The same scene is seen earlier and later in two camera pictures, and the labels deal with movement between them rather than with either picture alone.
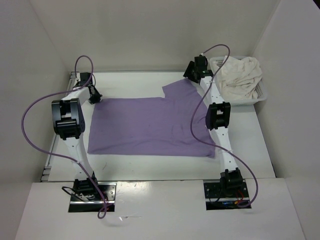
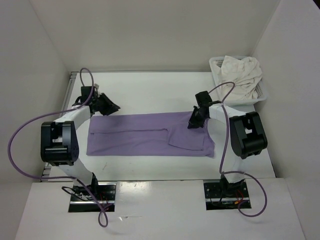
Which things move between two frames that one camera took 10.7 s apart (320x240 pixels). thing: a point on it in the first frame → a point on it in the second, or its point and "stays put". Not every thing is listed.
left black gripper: [97, 98] → [114, 108]
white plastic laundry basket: [216, 62] stays put
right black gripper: [187, 73] → [193, 123]
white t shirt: [238, 78] stays put
